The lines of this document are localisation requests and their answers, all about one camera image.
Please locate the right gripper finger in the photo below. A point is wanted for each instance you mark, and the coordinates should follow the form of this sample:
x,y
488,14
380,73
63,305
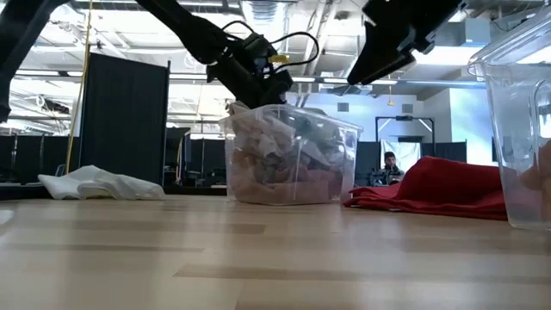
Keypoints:
x,y
383,56

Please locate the tan towel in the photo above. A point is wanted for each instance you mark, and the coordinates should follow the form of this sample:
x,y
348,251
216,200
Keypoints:
x,y
245,165

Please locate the clear plastic bin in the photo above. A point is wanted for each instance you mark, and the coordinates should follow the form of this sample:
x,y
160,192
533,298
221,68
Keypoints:
x,y
508,129
348,172

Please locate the red towel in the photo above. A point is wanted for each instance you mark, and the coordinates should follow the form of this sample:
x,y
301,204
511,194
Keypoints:
x,y
443,189

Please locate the white towel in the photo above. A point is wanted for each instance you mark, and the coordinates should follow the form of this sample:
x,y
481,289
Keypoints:
x,y
99,185

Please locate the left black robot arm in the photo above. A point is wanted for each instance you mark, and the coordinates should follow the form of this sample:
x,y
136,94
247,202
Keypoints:
x,y
189,30

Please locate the yellow tag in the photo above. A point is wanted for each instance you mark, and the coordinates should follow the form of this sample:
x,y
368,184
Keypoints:
x,y
279,59

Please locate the linear ceiling light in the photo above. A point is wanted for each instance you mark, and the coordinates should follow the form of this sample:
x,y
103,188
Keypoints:
x,y
189,76

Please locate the white hanging sheet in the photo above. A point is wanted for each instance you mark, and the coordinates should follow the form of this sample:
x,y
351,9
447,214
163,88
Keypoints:
x,y
409,150

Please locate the pink towel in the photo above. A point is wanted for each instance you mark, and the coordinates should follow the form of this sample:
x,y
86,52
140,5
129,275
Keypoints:
x,y
292,191

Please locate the person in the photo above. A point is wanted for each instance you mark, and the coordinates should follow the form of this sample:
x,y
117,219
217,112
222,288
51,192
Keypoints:
x,y
389,170

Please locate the black partition panel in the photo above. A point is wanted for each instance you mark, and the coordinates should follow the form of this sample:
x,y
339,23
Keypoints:
x,y
125,116

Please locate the gray rectangular ceiling duct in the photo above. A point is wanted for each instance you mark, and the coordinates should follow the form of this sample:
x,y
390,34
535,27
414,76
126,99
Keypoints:
x,y
469,34

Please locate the black metal frame stand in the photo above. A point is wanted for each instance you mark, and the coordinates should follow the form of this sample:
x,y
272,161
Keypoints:
x,y
404,118

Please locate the ribbed silver ceiling duct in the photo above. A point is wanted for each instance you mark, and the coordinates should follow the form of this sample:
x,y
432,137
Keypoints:
x,y
264,13

